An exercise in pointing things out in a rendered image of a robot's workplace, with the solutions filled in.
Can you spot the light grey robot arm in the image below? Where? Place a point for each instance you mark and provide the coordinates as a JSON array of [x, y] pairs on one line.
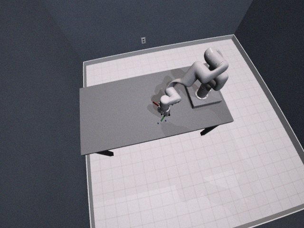
[[213, 77]]

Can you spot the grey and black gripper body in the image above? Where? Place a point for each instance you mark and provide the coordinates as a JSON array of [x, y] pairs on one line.
[[165, 113]]

